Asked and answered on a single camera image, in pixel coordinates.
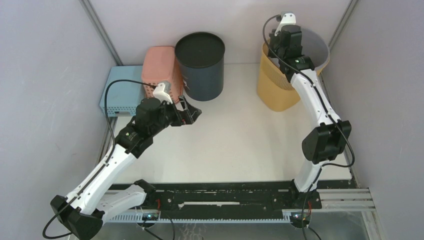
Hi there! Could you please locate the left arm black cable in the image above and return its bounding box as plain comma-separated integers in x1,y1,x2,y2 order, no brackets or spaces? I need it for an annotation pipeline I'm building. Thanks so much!
42,79,157,240

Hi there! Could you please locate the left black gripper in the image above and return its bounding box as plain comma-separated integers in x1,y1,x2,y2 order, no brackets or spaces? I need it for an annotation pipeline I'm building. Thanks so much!
149,95,201,136

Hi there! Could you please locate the grey bin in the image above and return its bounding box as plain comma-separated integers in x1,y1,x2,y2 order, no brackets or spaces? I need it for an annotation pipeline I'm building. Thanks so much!
301,27,330,73

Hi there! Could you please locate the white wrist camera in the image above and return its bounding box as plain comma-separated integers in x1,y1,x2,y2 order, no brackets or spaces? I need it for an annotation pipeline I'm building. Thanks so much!
152,80,174,105
274,12,297,36

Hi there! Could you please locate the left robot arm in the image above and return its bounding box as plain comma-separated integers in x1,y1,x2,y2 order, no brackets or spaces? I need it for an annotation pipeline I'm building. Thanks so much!
50,96,202,240

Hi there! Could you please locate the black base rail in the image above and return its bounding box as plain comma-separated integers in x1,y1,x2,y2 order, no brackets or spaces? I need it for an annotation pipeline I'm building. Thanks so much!
105,180,323,221

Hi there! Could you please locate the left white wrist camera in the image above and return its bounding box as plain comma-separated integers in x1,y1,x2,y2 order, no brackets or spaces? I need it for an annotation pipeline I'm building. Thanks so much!
152,80,174,105

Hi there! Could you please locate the blue plastic basket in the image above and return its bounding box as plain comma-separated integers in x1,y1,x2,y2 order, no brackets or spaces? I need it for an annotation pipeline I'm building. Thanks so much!
99,65,145,117

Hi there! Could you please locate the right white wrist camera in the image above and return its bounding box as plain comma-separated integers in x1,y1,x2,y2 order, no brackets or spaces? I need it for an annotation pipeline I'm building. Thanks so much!
274,12,297,36

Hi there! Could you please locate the dark blue cylindrical bin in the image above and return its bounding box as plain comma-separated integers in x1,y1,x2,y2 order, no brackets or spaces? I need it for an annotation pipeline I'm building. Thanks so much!
175,32,226,102

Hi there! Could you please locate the yellow perforated bin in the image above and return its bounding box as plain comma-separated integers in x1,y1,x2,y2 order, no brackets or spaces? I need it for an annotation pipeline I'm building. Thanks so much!
256,41,327,113

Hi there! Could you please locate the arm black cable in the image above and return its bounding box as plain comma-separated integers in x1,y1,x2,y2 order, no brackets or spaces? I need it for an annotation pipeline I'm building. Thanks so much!
262,14,356,240
42,79,157,240

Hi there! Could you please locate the pink plastic basket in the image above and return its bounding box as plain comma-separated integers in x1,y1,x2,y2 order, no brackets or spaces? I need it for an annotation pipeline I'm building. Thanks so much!
141,46,183,103

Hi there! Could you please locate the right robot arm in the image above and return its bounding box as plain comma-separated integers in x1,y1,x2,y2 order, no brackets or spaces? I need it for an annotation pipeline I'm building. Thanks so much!
268,24,352,208

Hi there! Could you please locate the white slotted cable duct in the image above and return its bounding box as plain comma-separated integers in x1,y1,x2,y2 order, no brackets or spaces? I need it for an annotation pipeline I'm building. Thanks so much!
109,211,291,224

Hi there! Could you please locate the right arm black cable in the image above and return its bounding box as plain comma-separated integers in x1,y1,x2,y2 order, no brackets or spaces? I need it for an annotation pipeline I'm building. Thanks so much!
262,14,356,240

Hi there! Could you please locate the aluminium frame rail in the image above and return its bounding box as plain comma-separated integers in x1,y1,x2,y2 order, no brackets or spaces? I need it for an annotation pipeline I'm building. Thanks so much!
312,188,376,213

